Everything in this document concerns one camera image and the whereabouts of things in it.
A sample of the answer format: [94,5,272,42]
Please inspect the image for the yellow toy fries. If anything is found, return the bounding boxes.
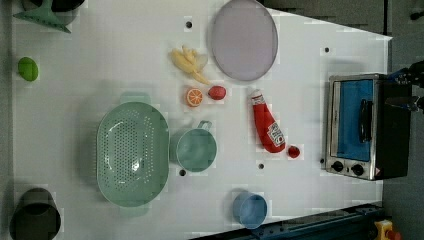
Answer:
[170,46,210,85]

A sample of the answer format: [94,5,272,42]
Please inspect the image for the green plastic mug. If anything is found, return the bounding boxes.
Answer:
[170,120,218,172]

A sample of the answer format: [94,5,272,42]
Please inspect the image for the silver black toaster oven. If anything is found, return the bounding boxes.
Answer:
[325,74,412,181]

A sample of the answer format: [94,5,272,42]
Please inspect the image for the red plush ketchup bottle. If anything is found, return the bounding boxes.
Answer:
[251,89,286,153]

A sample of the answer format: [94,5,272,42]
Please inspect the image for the black cylindrical cup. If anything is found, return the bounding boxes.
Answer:
[9,188,61,240]

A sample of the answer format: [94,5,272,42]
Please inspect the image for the green toy lime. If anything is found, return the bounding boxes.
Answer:
[18,57,39,82]

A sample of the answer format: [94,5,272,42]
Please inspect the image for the red toy strawberry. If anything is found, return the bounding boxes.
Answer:
[288,146,300,159]

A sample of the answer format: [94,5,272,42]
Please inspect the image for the green plastic strainer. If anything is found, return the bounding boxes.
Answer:
[96,92,170,217]

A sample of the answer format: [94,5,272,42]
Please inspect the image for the orange slice toy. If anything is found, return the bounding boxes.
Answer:
[185,88,203,107]

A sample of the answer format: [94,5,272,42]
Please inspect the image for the red toy fruit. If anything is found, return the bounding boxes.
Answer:
[208,86,227,101]

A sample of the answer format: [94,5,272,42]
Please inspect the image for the lilac oval plate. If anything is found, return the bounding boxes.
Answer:
[211,0,278,81]

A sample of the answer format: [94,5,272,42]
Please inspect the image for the yellow red emergency button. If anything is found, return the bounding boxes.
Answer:
[374,220,403,240]

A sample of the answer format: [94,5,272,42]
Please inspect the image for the green funnel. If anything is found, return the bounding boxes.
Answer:
[14,0,71,34]

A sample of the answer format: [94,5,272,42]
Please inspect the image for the blue plastic cup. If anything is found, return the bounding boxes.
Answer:
[232,191,268,229]

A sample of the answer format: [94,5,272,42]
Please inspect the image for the blue metal frame rail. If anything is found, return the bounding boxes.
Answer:
[190,204,385,240]

